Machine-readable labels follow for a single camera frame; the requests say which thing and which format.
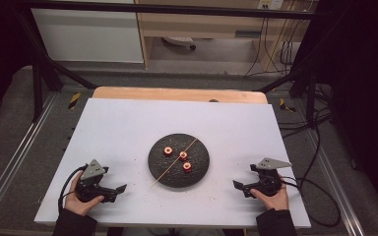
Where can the person's right hand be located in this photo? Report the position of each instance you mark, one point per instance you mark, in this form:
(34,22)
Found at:
(277,201)

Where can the white cabinet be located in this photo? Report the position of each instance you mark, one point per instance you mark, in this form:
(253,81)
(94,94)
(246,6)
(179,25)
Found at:
(85,36)

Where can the light wooden desk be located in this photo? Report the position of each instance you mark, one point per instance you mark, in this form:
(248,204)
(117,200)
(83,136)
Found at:
(206,23)

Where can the thin wooden skewer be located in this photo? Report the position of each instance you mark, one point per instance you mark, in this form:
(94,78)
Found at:
(164,173)

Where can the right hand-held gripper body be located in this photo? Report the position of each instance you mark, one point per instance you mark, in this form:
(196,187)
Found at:
(269,182)

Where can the aluminium floor rail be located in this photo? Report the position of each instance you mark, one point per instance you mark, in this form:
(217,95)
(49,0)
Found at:
(334,183)
(19,154)

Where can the person's left hand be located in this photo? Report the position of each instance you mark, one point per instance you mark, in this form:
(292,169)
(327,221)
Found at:
(75,203)

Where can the black metal frame bar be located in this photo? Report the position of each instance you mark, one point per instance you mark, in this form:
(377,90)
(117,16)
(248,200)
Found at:
(177,9)

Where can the white wall socket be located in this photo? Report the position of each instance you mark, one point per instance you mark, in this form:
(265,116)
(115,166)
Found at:
(270,4)

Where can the black metal frame stand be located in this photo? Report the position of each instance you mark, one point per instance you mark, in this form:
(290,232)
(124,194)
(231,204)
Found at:
(310,91)
(39,85)

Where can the red hawthorn fruit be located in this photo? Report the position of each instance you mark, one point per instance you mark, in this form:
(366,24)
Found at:
(187,167)
(168,150)
(183,156)

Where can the yellow black tape marker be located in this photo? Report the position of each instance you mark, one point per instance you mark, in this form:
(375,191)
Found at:
(285,105)
(74,100)

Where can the black textured plate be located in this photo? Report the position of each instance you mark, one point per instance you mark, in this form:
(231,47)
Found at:
(164,167)

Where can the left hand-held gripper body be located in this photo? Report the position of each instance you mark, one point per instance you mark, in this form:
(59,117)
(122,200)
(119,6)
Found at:
(92,172)

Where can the white chair base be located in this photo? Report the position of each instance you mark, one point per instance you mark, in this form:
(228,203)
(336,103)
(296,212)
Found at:
(178,41)

